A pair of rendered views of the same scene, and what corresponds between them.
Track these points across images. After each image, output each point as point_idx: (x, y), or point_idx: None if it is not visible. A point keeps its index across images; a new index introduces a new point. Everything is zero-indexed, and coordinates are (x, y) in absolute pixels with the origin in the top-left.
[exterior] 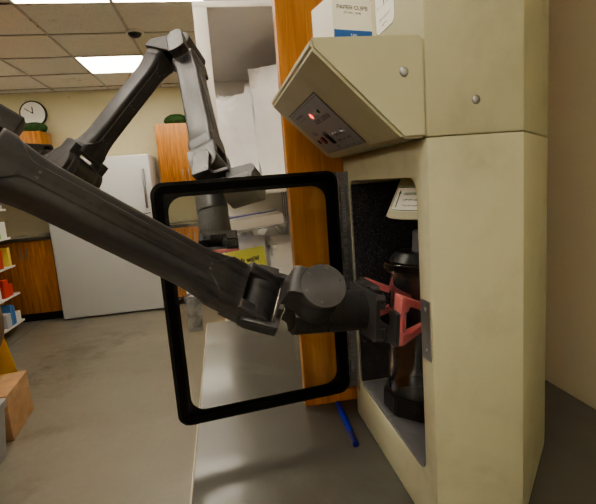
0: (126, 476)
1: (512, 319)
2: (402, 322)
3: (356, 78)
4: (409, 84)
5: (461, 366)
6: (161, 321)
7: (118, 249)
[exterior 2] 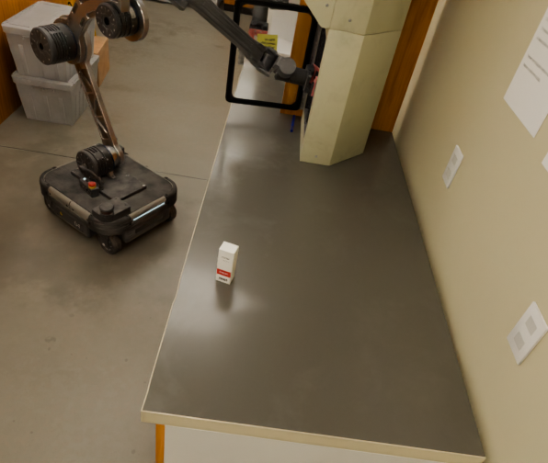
0: (173, 132)
1: (343, 97)
2: (313, 87)
3: (310, 4)
4: (327, 9)
5: (321, 107)
6: (209, 24)
7: (222, 31)
